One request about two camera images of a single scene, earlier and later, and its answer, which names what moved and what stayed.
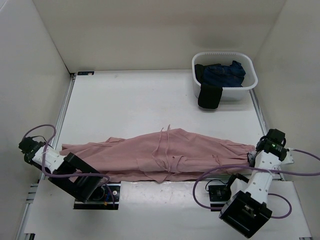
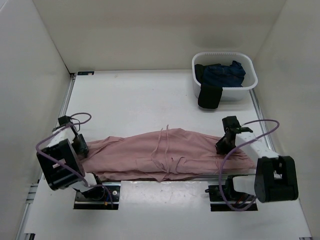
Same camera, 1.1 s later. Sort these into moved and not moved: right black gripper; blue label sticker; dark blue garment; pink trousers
Moved: right black gripper
Not moved: blue label sticker; pink trousers; dark blue garment
